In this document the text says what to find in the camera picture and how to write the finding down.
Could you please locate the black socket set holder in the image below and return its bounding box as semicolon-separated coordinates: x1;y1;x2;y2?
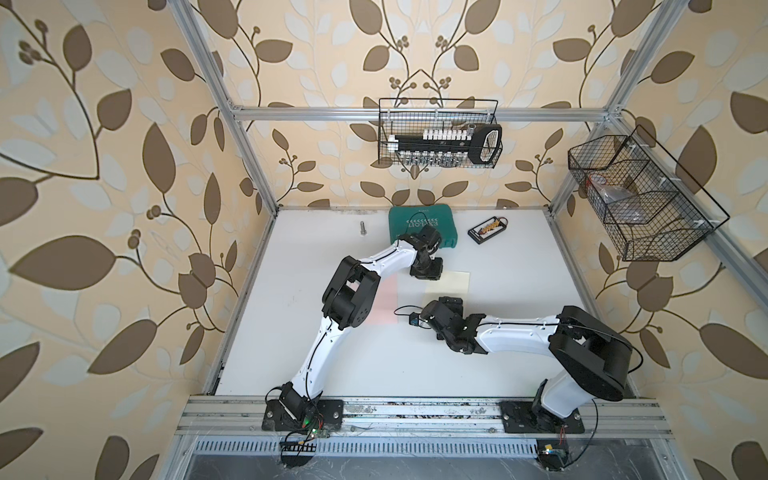
383;124;503;168

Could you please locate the black wire basket back wall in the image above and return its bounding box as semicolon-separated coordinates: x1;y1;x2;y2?
377;97;503;169

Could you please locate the plastic bag in basket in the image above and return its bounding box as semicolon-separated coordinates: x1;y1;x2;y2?
588;183;647;225

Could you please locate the green plastic tool case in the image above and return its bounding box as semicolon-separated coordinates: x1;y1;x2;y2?
388;204;458;249

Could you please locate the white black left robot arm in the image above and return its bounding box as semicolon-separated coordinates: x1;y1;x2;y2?
279;225;443;420

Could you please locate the yellow letter paper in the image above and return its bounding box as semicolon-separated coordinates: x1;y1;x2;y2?
422;271;471;306

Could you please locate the black wire basket right wall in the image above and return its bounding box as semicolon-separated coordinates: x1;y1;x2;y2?
567;125;730;262

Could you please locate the black wire basket wall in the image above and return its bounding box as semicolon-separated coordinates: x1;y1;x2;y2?
377;97;503;169
567;125;730;262

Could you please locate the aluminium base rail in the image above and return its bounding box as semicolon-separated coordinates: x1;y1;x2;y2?
176;396;673;460

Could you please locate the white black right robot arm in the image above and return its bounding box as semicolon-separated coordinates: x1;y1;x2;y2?
409;297;634;424

